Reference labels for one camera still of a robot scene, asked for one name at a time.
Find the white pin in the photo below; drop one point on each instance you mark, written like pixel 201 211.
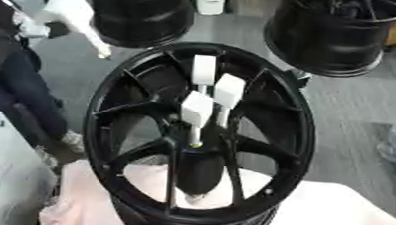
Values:
pixel 196 109
pixel 228 90
pixel 203 68

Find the black spoked wheel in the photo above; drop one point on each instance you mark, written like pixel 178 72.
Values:
pixel 149 114

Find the black wheel rim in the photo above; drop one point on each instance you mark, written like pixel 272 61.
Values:
pixel 139 10
pixel 329 34

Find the person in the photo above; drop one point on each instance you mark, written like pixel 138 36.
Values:
pixel 12 71

